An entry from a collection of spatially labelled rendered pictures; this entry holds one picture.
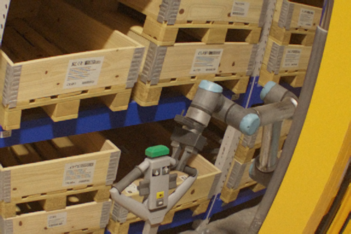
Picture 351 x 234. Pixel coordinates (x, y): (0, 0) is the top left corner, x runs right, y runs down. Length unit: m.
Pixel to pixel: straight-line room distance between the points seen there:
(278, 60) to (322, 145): 2.46
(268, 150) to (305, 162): 1.84
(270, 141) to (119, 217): 0.99
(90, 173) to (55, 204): 0.29
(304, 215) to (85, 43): 2.16
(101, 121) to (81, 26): 0.62
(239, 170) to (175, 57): 1.23
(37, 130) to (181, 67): 0.87
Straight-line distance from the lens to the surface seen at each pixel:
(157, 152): 2.16
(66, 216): 3.10
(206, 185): 3.77
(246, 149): 3.92
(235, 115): 2.32
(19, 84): 2.47
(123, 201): 2.13
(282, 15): 3.61
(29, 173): 2.76
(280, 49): 3.66
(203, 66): 3.18
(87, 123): 2.91
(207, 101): 2.26
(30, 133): 2.72
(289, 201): 1.34
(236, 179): 4.03
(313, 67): 1.25
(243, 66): 3.44
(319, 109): 1.25
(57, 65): 2.55
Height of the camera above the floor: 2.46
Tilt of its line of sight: 25 degrees down
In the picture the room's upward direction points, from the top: 15 degrees clockwise
